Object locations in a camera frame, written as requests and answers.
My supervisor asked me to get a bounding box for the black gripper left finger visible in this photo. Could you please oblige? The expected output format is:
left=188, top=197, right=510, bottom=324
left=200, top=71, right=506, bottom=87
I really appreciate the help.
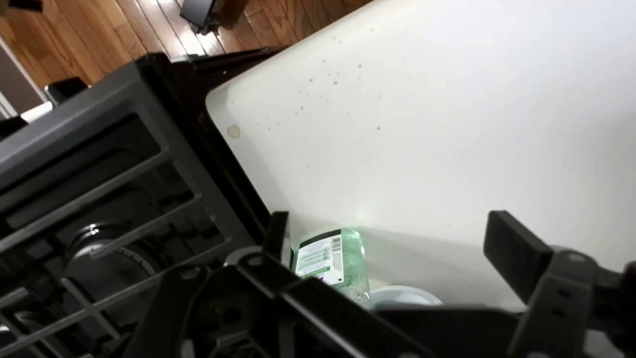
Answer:
left=230, top=209, right=300, bottom=294

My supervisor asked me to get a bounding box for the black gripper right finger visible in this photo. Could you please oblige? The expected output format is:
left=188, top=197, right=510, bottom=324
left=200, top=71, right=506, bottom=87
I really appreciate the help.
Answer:
left=483, top=209, right=602, bottom=358

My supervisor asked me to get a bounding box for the clear green pump soap bottle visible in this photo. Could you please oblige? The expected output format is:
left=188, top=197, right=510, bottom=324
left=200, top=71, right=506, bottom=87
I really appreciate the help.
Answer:
left=290, top=227, right=371, bottom=306

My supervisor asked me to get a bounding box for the white saucer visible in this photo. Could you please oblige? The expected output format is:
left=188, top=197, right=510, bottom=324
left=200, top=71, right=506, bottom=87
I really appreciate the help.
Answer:
left=365, top=284, right=445, bottom=312

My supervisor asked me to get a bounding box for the black gas stove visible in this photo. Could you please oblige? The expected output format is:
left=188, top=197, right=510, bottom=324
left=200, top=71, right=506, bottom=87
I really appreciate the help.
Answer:
left=0, top=50, right=294, bottom=358

